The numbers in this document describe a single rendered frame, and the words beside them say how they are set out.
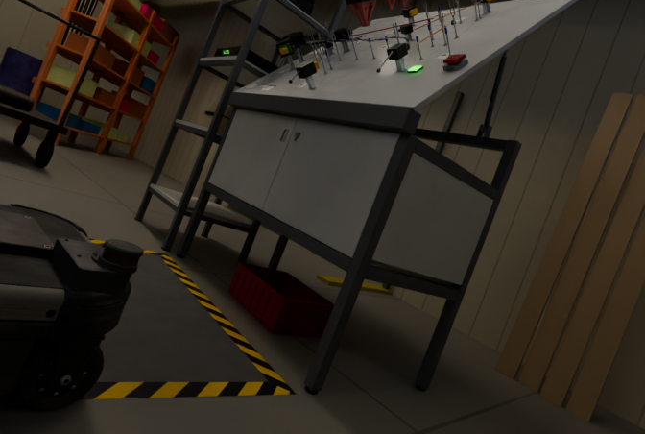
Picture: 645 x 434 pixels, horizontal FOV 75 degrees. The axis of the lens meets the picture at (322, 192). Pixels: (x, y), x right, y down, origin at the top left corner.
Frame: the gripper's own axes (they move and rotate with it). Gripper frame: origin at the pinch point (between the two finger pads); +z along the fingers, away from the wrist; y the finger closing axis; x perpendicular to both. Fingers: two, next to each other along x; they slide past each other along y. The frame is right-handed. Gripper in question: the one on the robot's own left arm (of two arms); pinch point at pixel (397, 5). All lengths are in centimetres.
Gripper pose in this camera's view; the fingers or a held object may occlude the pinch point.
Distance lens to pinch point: 157.1
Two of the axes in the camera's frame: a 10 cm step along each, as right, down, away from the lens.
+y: -6.5, -1.7, 7.4
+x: -7.6, 1.4, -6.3
